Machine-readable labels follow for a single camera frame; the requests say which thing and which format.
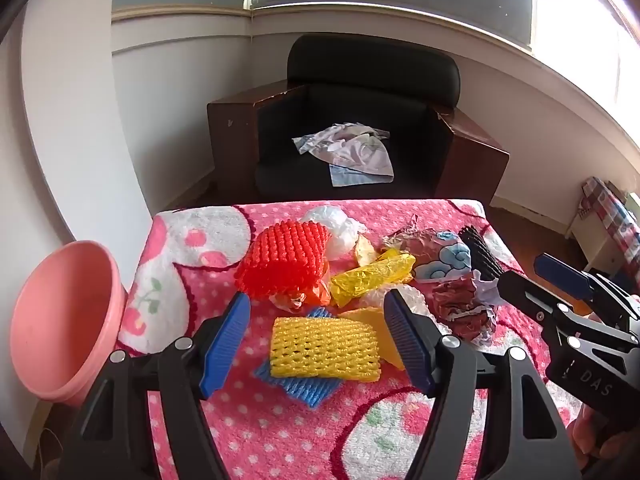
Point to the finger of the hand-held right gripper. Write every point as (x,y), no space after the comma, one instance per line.
(562,270)
(530,297)

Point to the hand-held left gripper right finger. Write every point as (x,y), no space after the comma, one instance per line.
(405,340)

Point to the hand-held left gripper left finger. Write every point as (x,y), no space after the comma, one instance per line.
(225,345)

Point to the orange yellow foam sheet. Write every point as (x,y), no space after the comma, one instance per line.
(377,327)

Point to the black foam fruit net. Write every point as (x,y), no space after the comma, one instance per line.
(480,255)

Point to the yellow plastic bag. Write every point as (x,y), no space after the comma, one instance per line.
(370,275)

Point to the yellow foam fruit net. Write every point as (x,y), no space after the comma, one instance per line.
(320,350)

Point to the blue foam fruit net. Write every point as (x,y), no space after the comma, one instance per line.
(305,392)

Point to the orange and clear plastic bag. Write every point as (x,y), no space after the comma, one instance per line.
(315,292)

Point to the red foam fruit net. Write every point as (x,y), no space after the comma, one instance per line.
(285,260)

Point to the pink plastic basin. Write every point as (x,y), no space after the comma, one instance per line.
(60,320)

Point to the person's right hand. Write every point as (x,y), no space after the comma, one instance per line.
(585,435)

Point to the white cabinet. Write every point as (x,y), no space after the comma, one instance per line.
(587,240)

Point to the white crumpled paper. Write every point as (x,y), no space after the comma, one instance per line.
(487,290)

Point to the dark red crumpled wrapper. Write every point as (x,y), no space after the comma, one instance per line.
(455,305)

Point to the cartoon printed foil wrapper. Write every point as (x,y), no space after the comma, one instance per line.
(440,257)

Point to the fruit peel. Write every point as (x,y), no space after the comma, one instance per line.
(362,252)

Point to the pink printed blanket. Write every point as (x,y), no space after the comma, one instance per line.
(280,435)

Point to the white plastic bag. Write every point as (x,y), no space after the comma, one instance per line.
(340,230)

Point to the light blue cloth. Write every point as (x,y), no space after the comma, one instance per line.
(350,176)

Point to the pale lilac crumpled cloth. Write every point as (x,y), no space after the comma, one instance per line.
(350,147)

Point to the black armchair with brown arms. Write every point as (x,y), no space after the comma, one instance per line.
(350,110)

